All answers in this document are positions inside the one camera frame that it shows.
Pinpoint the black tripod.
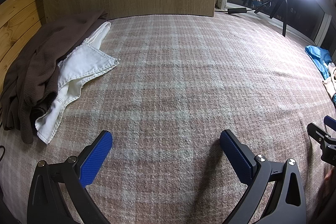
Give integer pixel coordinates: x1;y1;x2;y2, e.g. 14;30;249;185
269;0;297;38

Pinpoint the black power cable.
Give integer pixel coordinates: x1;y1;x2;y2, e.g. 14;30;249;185
247;0;277;14

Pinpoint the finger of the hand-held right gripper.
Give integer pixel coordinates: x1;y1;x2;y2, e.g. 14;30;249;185
307;123;336;164
324;115;336;132

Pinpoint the white cotton garment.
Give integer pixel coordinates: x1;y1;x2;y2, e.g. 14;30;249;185
35;21;121;145

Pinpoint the cream cloth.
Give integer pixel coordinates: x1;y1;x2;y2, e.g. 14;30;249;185
322;63;336;96

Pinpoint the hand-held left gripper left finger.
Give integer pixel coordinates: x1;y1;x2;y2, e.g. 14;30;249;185
27;130;113;224

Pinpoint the blue cloth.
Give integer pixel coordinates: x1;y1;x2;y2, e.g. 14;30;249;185
304;45;336;77

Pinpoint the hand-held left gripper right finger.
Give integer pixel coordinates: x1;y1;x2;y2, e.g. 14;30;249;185
220;130;307;224

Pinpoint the pine wood wall panel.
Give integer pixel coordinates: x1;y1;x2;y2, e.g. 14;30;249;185
0;0;46;98

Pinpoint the brown fleece garment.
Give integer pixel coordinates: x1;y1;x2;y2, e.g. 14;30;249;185
0;10;109;145

